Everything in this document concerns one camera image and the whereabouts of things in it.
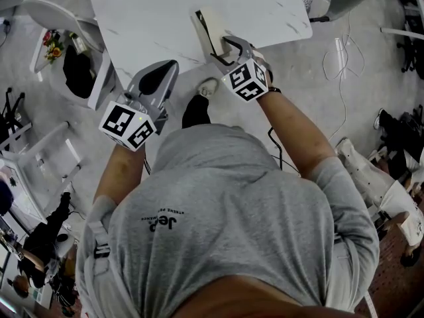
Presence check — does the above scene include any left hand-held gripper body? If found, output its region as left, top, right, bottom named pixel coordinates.
left=98, top=59, right=180, bottom=152

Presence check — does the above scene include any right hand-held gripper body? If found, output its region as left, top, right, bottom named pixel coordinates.
left=215, top=44, right=269, bottom=103

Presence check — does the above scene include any beige glasses case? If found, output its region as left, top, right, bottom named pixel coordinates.
left=189, top=6, right=233, bottom=63

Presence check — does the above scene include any person's right forearm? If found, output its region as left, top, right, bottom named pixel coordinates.
left=255, top=87, right=336, bottom=179

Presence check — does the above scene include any person's left forearm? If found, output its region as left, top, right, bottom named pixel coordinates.
left=93, top=140, right=147, bottom=205

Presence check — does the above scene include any person's right hand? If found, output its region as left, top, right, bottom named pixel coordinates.
left=253, top=49, right=274, bottom=83

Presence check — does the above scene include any white shoe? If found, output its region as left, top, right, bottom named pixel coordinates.
left=197, top=77, right=220, bottom=100

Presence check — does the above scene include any black trouser leg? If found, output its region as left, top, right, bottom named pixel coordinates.
left=181, top=94, right=212, bottom=130

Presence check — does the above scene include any black cloth bag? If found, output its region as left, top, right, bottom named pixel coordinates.
left=62, top=44, right=96, bottom=99

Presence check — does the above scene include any clear glass bottle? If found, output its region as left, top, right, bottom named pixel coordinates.
left=69, top=31, right=89, bottom=55

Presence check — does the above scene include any bunch of colourful flowers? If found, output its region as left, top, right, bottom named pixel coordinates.
left=42, top=29, right=66, bottom=65

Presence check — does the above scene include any white plastic chair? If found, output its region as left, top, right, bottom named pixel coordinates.
left=21, top=0, right=104, bottom=53

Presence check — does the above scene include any grey t-shirt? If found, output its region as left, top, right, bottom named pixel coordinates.
left=75, top=123, right=380, bottom=318

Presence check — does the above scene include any black folding stand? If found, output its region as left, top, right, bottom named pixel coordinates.
left=0, top=87, right=27, bottom=152

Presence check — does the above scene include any white metal rack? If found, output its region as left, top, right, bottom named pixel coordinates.
left=370, top=0, right=424, bottom=40

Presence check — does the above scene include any black office chair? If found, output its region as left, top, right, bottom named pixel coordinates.
left=394, top=0, right=424, bottom=75

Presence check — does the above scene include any black cable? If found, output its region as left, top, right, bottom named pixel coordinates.
left=267, top=127, right=301, bottom=176

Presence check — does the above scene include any white floor cable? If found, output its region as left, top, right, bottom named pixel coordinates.
left=322, top=11, right=366, bottom=142

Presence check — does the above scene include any white frame stool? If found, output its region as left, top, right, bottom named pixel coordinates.
left=0, top=120, right=83, bottom=225

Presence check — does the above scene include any grey strap with black buckle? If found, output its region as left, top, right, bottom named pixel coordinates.
left=85, top=219, right=111, bottom=261

